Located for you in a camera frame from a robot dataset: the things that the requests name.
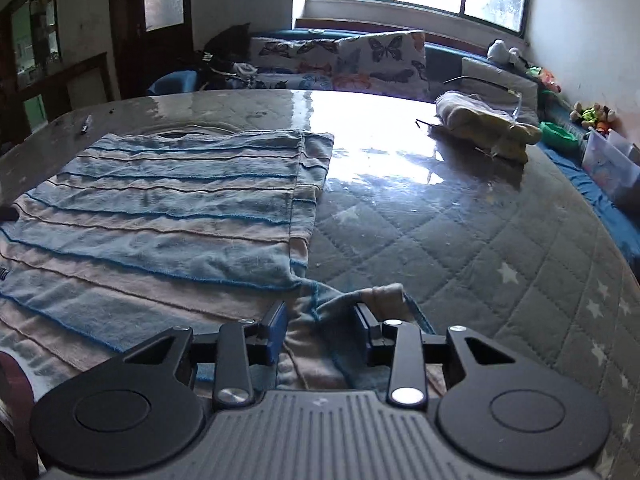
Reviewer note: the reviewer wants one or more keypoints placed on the brown plush toys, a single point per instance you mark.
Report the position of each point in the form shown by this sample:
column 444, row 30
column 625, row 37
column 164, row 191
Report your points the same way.
column 595, row 116

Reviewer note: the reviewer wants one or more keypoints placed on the dark wooden door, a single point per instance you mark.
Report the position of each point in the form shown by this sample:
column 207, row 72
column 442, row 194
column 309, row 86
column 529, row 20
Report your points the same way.
column 150, row 25

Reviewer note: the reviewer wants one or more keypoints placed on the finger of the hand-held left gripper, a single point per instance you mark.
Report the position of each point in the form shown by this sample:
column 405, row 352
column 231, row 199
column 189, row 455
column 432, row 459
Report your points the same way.
column 8, row 214

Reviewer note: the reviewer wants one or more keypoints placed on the folded pale yellow clothes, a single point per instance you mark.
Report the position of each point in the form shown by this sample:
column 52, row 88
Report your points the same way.
column 480, row 122

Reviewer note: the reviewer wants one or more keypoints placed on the green bowl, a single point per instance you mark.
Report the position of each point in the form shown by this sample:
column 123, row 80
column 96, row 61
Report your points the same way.
column 556, row 135

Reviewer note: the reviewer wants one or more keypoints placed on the pile of dark clothes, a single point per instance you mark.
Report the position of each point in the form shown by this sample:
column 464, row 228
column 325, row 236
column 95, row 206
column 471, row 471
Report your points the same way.
column 225, row 52

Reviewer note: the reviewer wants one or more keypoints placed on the blue beige striped shirt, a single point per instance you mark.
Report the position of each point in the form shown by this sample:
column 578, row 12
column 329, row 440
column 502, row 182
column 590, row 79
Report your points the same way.
column 175, row 220

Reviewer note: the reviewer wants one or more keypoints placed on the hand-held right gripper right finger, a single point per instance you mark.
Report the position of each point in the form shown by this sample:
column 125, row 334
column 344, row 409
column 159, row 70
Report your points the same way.
column 364, row 332

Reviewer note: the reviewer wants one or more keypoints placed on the butterfly print pillow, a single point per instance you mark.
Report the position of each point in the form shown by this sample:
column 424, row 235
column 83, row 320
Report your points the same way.
column 295, row 81
column 385, row 62
column 295, row 50

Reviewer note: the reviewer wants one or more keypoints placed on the white plush toy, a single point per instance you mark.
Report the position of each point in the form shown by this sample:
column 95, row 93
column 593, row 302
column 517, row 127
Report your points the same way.
column 502, row 51

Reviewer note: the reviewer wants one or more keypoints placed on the grey quilted star table cover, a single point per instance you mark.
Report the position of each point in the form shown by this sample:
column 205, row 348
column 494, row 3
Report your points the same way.
column 450, row 260

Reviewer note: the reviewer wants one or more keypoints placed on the blue stool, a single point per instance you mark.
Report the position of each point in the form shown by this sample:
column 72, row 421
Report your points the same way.
column 172, row 82

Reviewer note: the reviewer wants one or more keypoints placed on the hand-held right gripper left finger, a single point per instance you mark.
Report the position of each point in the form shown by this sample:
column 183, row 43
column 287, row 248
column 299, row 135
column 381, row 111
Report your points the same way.
column 274, row 332

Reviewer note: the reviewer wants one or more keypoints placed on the orange green toy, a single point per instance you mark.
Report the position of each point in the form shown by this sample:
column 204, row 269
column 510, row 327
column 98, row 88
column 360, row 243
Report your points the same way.
column 542, row 77

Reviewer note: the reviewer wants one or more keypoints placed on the dark wooden cabinet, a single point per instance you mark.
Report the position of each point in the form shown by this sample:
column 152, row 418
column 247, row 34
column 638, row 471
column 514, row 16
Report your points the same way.
column 50, row 50

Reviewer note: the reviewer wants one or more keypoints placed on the grey pillow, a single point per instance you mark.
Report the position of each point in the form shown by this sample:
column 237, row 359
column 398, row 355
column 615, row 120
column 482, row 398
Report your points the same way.
column 500, row 85

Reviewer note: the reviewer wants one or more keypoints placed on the clear plastic box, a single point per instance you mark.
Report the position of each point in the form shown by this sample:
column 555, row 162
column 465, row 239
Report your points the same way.
column 612, row 165

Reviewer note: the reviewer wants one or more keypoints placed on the person's dark red clothing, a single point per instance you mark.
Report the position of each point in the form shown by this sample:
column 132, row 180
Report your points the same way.
column 15, row 410

